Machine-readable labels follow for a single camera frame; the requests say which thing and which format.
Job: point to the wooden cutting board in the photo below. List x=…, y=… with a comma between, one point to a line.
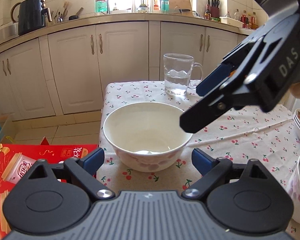
x=180, y=4

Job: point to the white bowl pink flowers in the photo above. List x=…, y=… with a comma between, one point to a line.
x=146, y=136

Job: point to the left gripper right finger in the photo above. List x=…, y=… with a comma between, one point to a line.
x=215, y=172

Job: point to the white kitchen cabinets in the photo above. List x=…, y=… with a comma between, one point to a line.
x=67, y=72

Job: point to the red drink carton box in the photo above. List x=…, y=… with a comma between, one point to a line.
x=16, y=160

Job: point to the glass mug with water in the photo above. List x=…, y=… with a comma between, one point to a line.
x=177, y=73

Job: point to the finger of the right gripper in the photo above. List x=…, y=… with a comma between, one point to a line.
x=214, y=103
x=219, y=74

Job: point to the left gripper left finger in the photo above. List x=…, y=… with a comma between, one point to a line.
x=82, y=171

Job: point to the red knife block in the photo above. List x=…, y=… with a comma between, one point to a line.
x=214, y=12

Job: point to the kitchen knife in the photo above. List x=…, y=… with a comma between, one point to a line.
x=182, y=10

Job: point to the black air fryer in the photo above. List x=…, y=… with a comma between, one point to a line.
x=32, y=15

